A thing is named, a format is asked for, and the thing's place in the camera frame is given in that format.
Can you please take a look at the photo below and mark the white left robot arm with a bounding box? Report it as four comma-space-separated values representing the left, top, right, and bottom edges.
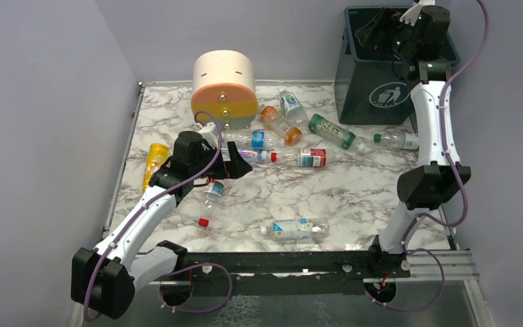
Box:
71, 131, 253, 322

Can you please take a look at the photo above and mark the dark green trash bin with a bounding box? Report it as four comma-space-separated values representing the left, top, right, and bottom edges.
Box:
334, 5, 460, 125

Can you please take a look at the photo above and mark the clear bottle green cap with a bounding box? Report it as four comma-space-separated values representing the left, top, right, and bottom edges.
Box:
373, 131, 419, 151

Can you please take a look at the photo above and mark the orange juice bottle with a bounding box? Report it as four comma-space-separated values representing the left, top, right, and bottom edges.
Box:
261, 106, 303, 146

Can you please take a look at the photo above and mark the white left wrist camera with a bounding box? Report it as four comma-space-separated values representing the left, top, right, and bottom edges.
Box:
198, 122, 219, 149

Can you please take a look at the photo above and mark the round pastel drawer cabinet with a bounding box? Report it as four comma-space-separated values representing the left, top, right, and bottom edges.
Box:
191, 50, 258, 129

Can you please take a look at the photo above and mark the black front mounting rail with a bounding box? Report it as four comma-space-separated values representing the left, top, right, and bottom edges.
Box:
180, 251, 410, 296

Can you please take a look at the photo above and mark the green tea bottle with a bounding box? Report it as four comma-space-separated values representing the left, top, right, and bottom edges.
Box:
308, 114, 365, 152

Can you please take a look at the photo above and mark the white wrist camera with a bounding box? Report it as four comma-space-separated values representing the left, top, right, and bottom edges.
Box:
198, 122, 219, 149
399, 0, 435, 27

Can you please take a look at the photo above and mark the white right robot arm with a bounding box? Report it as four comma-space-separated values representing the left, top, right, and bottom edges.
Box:
354, 1, 471, 273

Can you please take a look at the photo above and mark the clear bottle green-white label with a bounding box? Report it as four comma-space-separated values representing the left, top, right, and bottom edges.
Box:
279, 89, 308, 127

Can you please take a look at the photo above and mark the clear bottle blue label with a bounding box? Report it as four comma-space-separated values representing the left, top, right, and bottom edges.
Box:
223, 130, 276, 150

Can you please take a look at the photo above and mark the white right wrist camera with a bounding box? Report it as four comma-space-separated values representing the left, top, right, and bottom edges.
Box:
399, 0, 435, 27

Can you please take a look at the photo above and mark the red label water bottle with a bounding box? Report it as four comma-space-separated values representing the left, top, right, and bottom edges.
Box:
270, 148, 336, 168

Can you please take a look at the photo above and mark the white blue tea bottle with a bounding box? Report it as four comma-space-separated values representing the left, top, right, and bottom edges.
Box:
260, 217, 330, 242

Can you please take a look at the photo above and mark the yellow drink bottle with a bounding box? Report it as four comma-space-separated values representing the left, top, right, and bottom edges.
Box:
142, 143, 169, 192

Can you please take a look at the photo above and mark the clear bottle purple label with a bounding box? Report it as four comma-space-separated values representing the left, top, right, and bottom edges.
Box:
238, 149, 268, 164

